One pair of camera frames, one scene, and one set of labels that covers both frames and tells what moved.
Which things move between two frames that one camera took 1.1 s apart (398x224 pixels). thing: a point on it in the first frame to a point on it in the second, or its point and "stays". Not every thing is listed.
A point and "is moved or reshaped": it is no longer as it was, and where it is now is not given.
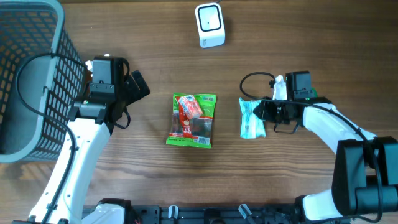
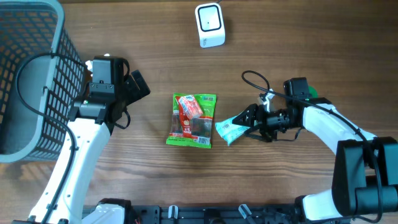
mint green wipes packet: [252, 126] is moved or reshaped
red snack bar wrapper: [188, 109] stays
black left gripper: [135, 93] stays
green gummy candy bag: [201, 126] stays
